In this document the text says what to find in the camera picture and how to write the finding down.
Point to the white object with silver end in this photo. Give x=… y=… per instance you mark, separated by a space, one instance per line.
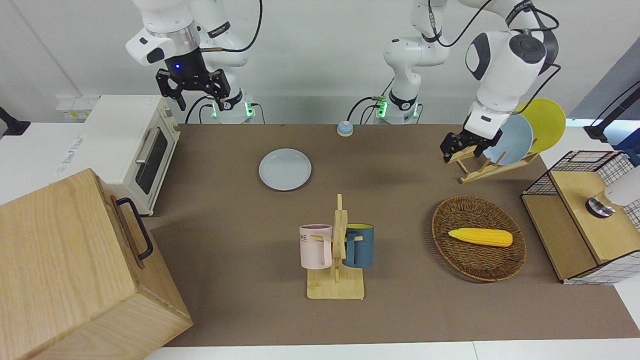
x=622 y=187

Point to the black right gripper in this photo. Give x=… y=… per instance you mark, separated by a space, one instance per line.
x=192 y=81

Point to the yellow plate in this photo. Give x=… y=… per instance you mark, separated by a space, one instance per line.
x=547 y=122

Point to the gray round plate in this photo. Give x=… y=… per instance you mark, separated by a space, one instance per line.
x=285 y=169

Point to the light blue plate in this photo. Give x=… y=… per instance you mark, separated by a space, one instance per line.
x=512 y=140

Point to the round wicker basket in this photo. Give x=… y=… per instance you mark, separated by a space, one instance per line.
x=480 y=260

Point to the black camera stand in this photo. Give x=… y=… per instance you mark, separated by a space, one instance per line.
x=12 y=125
x=605 y=122

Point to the yellow corn cob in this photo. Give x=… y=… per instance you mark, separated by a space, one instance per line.
x=480 y=236

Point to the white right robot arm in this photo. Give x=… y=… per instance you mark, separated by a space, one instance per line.
x=170 y=20

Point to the dark blue mug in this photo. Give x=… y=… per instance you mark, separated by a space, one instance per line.
x=362 y=247

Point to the wooden plate rack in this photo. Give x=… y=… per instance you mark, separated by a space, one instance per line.
x=485 y=172

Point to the pink mug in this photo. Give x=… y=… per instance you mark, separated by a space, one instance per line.
x=315 y=247

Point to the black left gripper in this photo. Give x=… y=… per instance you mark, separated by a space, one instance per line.
x=475 y=139

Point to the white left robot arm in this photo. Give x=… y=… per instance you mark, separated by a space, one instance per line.
x=500 y=75

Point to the white toaster oven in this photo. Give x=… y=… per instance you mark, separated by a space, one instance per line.
x=120 y=140

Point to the wooden cabinet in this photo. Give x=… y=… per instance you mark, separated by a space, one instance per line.
x=65 y=270

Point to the wooden mug tree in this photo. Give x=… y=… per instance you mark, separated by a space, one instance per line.
x=336 y=287

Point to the small blue wooden bell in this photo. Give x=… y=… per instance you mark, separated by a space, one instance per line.
x=345 y=129

